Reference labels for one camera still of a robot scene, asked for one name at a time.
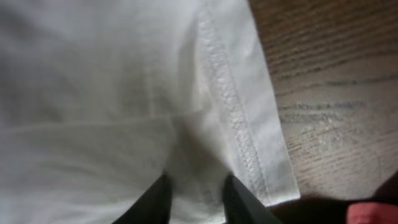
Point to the white t-shirt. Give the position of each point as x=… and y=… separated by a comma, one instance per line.
x=101, y=97

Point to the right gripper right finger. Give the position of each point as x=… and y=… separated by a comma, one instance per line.
x=242, y=207

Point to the red t-shirt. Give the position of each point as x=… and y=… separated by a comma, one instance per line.
x=371, y=213

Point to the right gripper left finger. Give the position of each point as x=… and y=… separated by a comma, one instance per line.
x=153, y=206

